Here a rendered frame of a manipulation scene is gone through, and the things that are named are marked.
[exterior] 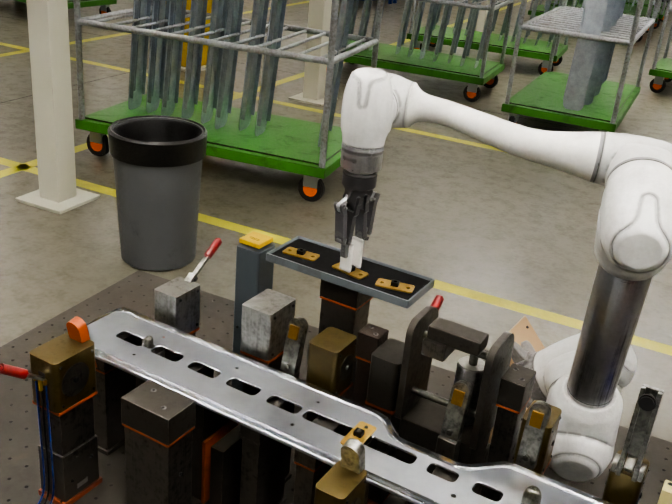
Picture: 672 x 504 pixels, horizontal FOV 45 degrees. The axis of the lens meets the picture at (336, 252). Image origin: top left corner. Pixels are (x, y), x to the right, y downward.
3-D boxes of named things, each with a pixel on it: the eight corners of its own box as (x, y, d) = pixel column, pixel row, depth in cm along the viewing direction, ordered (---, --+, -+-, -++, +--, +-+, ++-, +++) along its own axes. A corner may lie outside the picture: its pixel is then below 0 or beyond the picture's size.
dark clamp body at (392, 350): (351, 499, 185) (368, 354, 169) (376, 472, 194) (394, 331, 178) (380, 513, 182) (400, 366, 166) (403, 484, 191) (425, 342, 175)
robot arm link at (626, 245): (609, 426, 198) (604, 503, 182) (541, 411, 202) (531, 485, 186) (697, 161, 148) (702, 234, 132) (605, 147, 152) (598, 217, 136)
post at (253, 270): (228, 397, 216) (233, 245, 198) (245, 384, 222) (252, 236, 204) (251, 408, 212) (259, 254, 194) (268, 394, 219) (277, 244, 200)
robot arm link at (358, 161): (332, 141, 173) (330, 168, 175) (366, 152, 167) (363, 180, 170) (360, 134, 179) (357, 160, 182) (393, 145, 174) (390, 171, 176)
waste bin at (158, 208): (91, 260, 440) (85, 128, 410) (150, 230, 482) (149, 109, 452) (168, 285, 421) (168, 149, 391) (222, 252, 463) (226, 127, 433)
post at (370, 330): (341, 481, 189) (357, 331, 173) (351, 470, 193) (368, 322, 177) (359, 490, 187) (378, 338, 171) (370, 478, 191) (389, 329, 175)
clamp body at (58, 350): (26, 503, 175) (13, 357, 160) (76, 469, 186) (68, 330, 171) (55, 520, 171) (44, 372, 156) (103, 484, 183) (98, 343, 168)
